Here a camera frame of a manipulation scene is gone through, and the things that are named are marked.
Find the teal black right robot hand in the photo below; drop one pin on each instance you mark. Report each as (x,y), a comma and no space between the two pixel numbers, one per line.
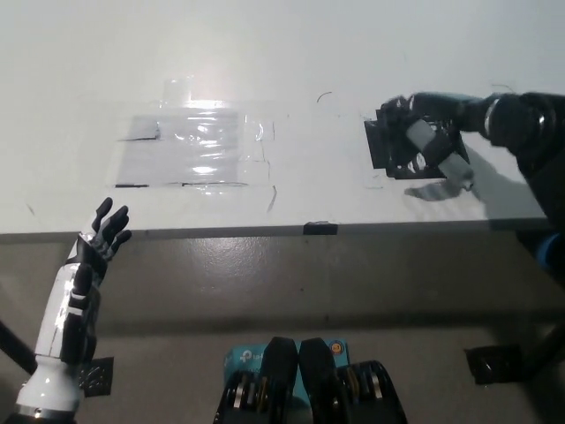
(450,110)

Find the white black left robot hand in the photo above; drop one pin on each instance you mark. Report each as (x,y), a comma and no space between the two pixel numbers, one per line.
(59,318)

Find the small white air pump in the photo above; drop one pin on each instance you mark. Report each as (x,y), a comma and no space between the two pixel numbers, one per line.
(419,132)

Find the black floor plate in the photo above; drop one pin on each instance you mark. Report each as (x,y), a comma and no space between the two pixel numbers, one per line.
(96,375)
(492,364)

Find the black pump holder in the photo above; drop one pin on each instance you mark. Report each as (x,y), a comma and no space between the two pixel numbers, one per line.
(384,150)

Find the blue round object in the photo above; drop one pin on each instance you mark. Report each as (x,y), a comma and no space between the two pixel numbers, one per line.
(551,252)

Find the black tape piece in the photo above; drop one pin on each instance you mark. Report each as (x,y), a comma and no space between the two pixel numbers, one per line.
(321,228)

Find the teal router box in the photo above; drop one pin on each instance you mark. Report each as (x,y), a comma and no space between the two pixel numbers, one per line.
(243,358)

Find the clear plastic film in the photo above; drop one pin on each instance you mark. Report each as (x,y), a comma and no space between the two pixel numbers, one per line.
(260,132)

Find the clear plastic sheet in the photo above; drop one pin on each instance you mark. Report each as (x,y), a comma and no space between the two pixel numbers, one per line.
(176,154)

